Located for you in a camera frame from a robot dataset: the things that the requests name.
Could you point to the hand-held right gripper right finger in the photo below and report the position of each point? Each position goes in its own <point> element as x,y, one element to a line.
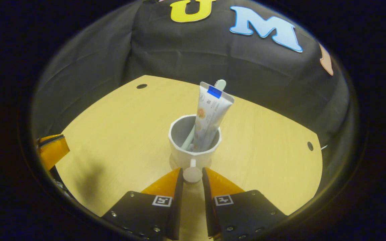
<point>246,214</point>

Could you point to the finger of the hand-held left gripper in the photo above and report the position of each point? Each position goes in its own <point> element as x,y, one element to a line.
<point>54,150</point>

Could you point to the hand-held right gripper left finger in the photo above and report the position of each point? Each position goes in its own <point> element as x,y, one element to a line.
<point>136,214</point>

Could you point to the white cup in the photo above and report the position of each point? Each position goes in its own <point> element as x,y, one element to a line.
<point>193,157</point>

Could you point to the white toothpaste tube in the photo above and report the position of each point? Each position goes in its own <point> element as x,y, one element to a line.
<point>209,113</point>

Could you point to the pale green toothbrush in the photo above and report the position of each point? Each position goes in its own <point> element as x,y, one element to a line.
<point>220,84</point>

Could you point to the light wooden desktop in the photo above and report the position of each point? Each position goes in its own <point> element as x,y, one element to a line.
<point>119,134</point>

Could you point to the black backdrop cloth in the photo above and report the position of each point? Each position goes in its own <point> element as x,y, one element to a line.
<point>196,53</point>

